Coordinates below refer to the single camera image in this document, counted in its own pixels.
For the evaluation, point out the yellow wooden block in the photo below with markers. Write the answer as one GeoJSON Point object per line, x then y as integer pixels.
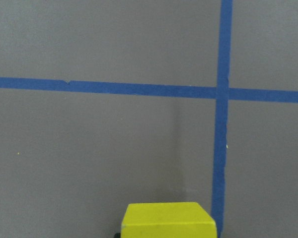
{"type": "Point", "coordinates": [167, 220]}

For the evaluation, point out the blue tape line crosswise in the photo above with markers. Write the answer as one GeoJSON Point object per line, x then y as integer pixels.
{"type": "Point", "coordinates": [222, 91]}

